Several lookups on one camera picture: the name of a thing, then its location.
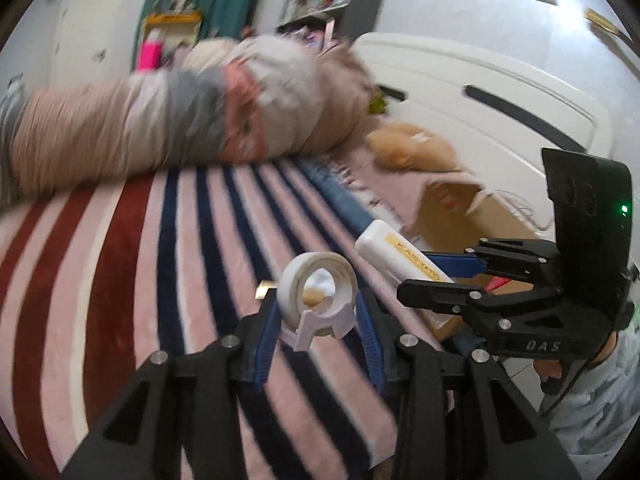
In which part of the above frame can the brown plush toy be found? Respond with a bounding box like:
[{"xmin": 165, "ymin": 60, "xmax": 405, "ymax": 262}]
[{"xmin": 366, "ymin": 122, "xmax": 465, "ymax": 174}]

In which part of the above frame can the rolled beige grey duvet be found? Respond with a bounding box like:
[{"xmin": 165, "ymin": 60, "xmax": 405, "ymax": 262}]
[{"xmin": 0, "ymin": 35, "xmax": 377, "ymax": 206}]

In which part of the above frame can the blue denim cloth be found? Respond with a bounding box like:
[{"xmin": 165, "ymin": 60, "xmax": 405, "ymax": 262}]
[{"xmin": 300, "ymin": 159, "xmax": 377, "ymax": 233}]

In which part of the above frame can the white headboard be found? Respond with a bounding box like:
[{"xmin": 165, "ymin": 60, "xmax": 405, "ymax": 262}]
[{"xmin": 350, "ymin": 32, "xmax": 615, "ymax": 211}]

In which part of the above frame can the cardboard box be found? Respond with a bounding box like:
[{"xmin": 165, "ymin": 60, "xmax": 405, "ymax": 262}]
[{"xmin": 409, "ymin": 180, "xmax": 553, "ymax": 343}]

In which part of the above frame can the white tape dispenser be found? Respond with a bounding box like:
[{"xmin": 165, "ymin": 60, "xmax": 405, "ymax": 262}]
[{"xmin": 277, "ymin": 252, "xmax": 359, "ymax": 352}]

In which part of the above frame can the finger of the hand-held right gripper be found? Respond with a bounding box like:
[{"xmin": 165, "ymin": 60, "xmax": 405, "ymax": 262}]
[
  {"xmin": 396, "ymin": 278, "xmax": 563, "ymax": 322},
  {"xmin": 421, "ymin": 237, "xmax": 563, "ymax": 286}
]

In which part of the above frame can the person's right forearm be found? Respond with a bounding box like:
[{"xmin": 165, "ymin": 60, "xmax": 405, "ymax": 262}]
[{"xmin": 539, "ymin": 330, "xmax": 640, "ymax": 480}]

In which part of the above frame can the pink bottle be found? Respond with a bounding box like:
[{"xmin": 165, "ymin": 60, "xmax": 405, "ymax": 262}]
[{"xmin": 138, "ymin": 36, "xmax": 164, "ymax": 73}]

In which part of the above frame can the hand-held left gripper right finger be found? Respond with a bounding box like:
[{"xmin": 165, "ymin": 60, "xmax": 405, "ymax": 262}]
[{"xmin": 356, "ymin": 290, "xmax": 582, "ymax": 480}]

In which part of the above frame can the person's right hand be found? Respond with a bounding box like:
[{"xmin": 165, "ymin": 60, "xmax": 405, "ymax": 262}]
[{"xmin": 532, "ymin": 352, "xmax": 571, "ymax": 397}]

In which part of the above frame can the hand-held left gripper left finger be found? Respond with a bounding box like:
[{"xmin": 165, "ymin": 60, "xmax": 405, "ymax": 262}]
[{"xmin": 60, "ymin": 290, "xmax": 282, "ymax": 480}]

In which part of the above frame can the white cable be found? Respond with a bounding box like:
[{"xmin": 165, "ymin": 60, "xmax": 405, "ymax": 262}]
[{"xmin": 467, "ymin": 189, "xmax": 548, "ymax": 233}]

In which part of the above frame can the pink bed sheet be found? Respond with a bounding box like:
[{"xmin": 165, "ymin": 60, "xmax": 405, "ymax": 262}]
[{"xmin": 299, "ymin": 120, "xmax": 483, "ymax": 233}]

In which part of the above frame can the white tube with yellow label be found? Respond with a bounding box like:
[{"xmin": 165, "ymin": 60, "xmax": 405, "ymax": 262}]
[{"xmin": 354, "ymin": 219, "xmax": 456, "ymax": 292}]

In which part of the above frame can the striped blanket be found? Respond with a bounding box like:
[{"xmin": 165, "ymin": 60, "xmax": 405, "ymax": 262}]
[{"xmin": 0, "ymin": 159, "xmax": 453, "ymax": 480}]

